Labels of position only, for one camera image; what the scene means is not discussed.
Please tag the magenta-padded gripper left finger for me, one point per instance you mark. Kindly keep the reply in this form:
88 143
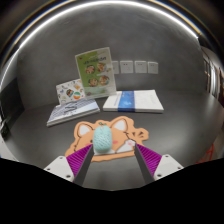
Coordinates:
60 167

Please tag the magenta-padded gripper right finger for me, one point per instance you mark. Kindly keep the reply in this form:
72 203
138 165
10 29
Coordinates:
168 165

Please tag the teal perforated computer mouse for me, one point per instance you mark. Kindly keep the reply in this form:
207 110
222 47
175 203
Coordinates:
102 139

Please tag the orange corgi-shaped mouse pad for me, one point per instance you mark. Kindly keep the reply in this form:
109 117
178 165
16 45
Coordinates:
121 133

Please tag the striped grey book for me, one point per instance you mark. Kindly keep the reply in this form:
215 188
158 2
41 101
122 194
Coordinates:
71 111

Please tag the white book with blue band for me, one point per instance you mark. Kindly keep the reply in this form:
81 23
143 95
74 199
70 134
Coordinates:
146 101

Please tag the small white colourful card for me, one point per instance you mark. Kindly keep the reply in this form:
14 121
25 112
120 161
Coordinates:
70 91

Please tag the green upright menu card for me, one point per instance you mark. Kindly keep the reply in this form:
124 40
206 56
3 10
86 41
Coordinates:
95 71

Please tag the curved white light strip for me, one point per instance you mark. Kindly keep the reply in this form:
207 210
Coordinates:
100 4

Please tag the white wall switch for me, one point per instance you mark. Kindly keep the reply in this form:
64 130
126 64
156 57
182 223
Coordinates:
116 67
126 66
153 67
140 66

